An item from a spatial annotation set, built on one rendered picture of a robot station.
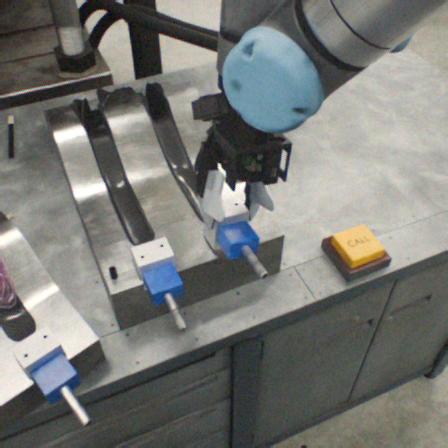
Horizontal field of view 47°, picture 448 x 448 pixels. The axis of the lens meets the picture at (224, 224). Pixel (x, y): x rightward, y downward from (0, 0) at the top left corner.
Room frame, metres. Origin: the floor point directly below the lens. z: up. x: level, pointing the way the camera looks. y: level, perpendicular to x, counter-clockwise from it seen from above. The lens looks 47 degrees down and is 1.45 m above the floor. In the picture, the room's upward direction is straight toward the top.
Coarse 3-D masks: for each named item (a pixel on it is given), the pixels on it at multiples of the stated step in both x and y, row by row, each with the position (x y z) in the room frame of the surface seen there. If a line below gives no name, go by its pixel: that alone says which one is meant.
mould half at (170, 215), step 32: (192, 96) 0.79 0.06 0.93; (64, 128) 0.70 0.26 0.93; (128, 128) 0.71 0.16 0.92; (192, 128) 0.73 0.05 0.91; (64, 160) 0.64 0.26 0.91; (128, 160) 0.66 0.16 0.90; (160, 160) 0.66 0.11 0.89; (192, 160) 0.67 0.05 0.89; (96, 192) 0.60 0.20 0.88; (160, 192) 0.60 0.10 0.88; (224, 192) 0.59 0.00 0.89; (96, 224) 0.53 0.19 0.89; (160, 224) 0.52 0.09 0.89; (192, 224) 0.52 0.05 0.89; (256, 224) 0.52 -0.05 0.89; (96, 256) 0.46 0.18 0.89; (128, 256) 0.46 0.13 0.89; (192, 256) 0.46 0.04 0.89; (256, 256) 0.48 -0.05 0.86; (128, 288) 0.41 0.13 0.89; (192, 288) 0.44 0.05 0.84; (224, 288) 0.46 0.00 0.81; (128, 320) 0.40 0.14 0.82
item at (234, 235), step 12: (228, 204) 0.50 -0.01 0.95; (240, 204) 0.51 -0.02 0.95; (228, 216) 0.48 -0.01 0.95; (240, 216) 0.48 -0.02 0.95; (216, 228) 0.47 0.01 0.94; (228, 228) 0.47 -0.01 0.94; (240, 228) 0.47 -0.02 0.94; (216, 240) 0.46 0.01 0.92; (228, 240) 0.44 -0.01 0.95; (240, 240) 0.44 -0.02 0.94; (252, 240) 0.45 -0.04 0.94; (228, 252) 0.43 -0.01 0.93; (240, 252) 0.44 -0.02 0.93; (252, 252) 0.43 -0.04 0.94; (252, 264) 0.41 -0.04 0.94; (264, 276) 0.39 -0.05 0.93
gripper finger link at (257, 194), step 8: (248, 184) 0.50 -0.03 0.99; (256, 184) 0.50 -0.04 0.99; (248, 192) 0.50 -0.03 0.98; (256, 192) 0.50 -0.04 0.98; (264, 192) 0.48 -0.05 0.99; (248, 200) 0.50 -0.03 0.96; (256, 200) 0.50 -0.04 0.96; (264, 200) 0.48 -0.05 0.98; (272, 200) 0.47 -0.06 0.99; (248, 208) 0.49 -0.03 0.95; (256, 208) 0.50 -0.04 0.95; (272, 208) 0.46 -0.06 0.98
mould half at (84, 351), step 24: (0, 216) 0.54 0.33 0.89; (0, 240) 0.49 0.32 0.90; (24, 240) 0.49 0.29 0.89; (24, 264) 0.46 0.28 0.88; (24, 288) 0.43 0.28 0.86; (48, 288) 0.43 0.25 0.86; (48, 312) 0.39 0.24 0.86; (72, 312) 0.39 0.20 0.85; (0, 336) 0.35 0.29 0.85; (72, 336) 0.35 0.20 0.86; (96, 336) 0.35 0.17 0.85; (0, 360) 0.32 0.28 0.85; (72, 360) 0.32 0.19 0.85; (96, 360) 0.34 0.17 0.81; (0, 384) 0.29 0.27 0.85; (24, 384) 0.29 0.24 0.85; (0, 408) 0.26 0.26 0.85; (24, 408) 0.27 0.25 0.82; (0, 432) 0.25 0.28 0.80
